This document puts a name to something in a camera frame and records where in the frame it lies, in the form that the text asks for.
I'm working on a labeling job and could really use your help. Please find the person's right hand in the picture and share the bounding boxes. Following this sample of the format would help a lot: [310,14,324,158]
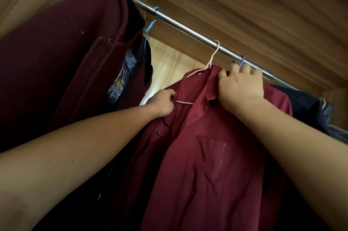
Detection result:
[217,63,265,116]

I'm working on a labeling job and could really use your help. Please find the person's left hand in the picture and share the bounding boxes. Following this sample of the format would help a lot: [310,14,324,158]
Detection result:
[145,89,176,118]

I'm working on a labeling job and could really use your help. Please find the purple wire hanger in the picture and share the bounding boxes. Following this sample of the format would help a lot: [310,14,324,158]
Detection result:
[230,55,246,70]

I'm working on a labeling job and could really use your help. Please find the pink wire hanger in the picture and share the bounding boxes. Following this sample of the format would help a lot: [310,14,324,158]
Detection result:
[176,40,220,105]

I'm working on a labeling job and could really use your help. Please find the black graphic t-shirt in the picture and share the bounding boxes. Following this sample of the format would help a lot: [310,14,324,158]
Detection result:
[106,0,154,106]

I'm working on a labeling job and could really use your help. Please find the dark navy jacket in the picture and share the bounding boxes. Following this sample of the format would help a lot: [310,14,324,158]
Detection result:
[262,84,348,231]

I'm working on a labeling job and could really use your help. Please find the blue wire hanger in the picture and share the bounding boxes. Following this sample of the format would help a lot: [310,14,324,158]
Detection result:
[142,6,160,52]

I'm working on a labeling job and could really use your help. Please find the dark red shirt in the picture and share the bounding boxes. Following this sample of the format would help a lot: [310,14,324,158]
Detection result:
[108,64,293,231]

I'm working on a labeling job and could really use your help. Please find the wooden wardrobe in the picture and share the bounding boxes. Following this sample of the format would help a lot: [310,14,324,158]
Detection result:
[0,0,348,231]

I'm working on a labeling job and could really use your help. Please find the maroon zip jacket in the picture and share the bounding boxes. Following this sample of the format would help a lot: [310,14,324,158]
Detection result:
[0,0,153,231]

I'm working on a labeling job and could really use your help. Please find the person's left forearm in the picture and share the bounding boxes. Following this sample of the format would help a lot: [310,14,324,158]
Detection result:
[0,103,161,231]

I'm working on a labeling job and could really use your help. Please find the person's right forearm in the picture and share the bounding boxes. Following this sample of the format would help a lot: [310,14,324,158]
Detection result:
[239,97,348,231]

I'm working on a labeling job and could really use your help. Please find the metal hanging rod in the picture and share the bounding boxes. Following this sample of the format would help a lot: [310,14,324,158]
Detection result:
[133,0,299,92]

